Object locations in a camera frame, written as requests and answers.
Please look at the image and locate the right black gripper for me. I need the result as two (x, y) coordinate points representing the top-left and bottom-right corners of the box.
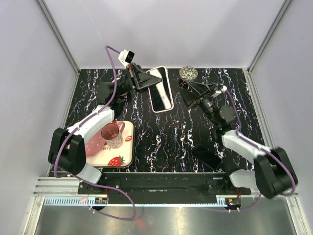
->
(178, 80), (219, 126)

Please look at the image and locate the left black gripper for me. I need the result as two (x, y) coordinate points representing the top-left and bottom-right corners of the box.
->
(113, 63), (163, 98)

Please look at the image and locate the pink phone case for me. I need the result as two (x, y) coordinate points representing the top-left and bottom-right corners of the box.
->
(145, 66), (175, 113)

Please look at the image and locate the black smartphone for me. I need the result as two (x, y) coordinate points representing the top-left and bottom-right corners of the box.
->
(191, 144), (222, 170)

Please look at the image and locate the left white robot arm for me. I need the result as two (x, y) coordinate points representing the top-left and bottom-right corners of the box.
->
(48, 63), (162, 194)

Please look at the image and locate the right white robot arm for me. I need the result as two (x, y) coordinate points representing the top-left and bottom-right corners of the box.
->
(179, 82), (298, 199)

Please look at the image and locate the patterned ceramic bowl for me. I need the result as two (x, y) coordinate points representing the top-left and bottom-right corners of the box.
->
(179, 66), (198, 81)

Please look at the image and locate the pink glass mug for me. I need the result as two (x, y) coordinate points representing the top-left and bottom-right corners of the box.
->
(101, 121), (126, 149)

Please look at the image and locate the strawberry print tray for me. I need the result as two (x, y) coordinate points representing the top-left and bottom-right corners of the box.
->
(87, 121), (134, 168)

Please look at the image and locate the pink polka dot plate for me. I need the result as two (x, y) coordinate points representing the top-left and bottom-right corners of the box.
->
(85, 131), (105, 157)

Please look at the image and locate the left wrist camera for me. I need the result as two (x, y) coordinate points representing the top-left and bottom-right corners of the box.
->
(118, 49), (134, 67)

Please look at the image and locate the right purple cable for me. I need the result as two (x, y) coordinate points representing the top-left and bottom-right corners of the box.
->
(202, 89), (298, 212)

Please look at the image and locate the purple cable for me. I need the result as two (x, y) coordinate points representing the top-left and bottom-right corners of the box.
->
(202, 89), (298, 212)
(53, 45), (137, 220)

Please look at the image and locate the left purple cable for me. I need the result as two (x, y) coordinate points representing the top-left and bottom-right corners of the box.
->
(53, 45), (137, 220)

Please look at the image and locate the left aluminium frame post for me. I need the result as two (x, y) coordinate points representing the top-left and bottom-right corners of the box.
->
(35, 0), (80, 74)

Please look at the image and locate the aluminium frame post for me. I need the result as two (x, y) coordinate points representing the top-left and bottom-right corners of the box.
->
(35, 0), (80, 74)
(247, 0), (293, 74)

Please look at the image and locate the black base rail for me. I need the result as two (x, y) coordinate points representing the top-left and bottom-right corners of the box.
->
(77, 171), (252, 206)

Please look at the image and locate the right aluminium frame post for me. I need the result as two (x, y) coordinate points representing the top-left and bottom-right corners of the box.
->
(247, 0), (293, 74)

